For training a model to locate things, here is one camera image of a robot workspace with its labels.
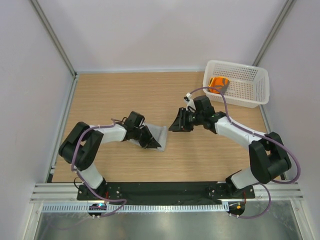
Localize white slotted cable duct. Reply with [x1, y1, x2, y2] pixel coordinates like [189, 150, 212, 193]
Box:
[41, 202, 229, 214]

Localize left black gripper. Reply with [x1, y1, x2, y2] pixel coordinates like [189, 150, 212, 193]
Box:
[132, 125, 161, 149]

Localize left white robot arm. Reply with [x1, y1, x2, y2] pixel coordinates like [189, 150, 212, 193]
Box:
[58, 111, 168, 200]

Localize left aluminium frame post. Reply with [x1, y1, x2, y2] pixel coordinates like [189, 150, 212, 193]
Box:
[30, 0, 78, 77]

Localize white perforated plastic basket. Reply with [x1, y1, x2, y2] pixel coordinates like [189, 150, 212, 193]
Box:
[202, 60, 270, 108]

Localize right aluminium frame post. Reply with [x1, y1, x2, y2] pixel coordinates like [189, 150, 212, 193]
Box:
[252, 0, 297, 67]

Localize orange grey giraffe towel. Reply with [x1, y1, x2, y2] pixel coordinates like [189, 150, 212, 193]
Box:
[207, 76, 230, 94]

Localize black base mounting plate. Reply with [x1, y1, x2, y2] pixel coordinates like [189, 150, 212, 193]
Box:
[77, 181, 256, 206]

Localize grey cloth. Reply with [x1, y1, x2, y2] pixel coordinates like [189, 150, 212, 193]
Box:
[129, 123, 168, 152]

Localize aluminium frame post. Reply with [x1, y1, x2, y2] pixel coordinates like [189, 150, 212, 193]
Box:
[252, 0, 297, 67]
[30, 0, 78, 77]

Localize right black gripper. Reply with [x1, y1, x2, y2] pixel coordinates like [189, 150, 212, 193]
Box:
[168, 107, 204, 133]

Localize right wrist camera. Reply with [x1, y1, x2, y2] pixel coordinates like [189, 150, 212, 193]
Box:
[186, 99, 196, 110]

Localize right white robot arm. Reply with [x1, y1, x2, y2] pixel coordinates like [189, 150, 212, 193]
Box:
[169, 95, 292, 198]

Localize aluminium rail front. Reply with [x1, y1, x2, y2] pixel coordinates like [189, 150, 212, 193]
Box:
[29, 182, 304, 203]

